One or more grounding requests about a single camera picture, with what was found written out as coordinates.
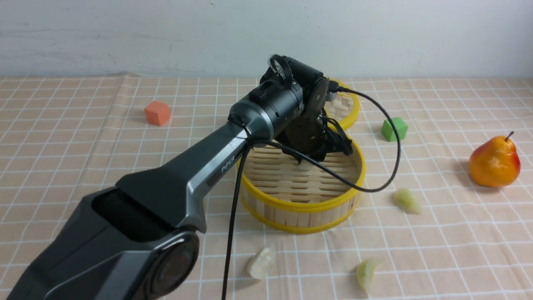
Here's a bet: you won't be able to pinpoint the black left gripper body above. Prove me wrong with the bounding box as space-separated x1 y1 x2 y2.
260 54 354 162

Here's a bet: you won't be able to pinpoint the pale green dumpling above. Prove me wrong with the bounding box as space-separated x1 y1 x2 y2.
393 187 421 215

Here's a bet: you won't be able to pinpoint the white dumpling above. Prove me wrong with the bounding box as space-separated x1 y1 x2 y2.
247 244 276 280

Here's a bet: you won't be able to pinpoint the translucent green crescent dumpling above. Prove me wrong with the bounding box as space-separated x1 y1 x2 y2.
355 257 381 294

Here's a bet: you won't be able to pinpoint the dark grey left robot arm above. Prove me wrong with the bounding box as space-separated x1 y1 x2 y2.
7 55 350 300

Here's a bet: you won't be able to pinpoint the bamboo steamer lid yellow rim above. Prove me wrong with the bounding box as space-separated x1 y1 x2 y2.
325 92 361 130

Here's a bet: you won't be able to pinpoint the bamboo steamer tray yellow rims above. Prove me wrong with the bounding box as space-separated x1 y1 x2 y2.
240 146 361 234

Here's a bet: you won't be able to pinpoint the green foam cube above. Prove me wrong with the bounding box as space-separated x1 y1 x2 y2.
381 117 408 142

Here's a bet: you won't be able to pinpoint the beige white-grid tablecloth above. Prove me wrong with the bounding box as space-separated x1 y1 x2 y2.
0 74 533 300

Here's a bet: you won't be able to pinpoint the orange foam cube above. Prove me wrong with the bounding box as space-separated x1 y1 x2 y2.
144 101 171 127

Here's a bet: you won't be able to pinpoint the orange yellow toy pear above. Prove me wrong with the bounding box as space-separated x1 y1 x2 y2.
468 131 521 188

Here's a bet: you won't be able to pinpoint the black cable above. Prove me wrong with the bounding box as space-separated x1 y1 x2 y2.
221 85 401 300

